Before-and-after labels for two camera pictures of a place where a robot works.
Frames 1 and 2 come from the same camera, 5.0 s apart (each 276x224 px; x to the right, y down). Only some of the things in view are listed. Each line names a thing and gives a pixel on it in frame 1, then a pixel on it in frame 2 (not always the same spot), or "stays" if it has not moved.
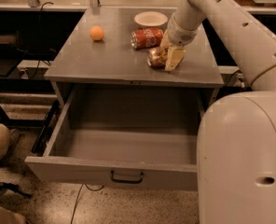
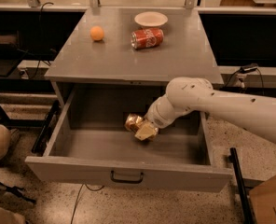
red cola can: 146,38 stays
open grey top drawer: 126,137 stays
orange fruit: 96,33 stays
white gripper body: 181,33 -> 155,118
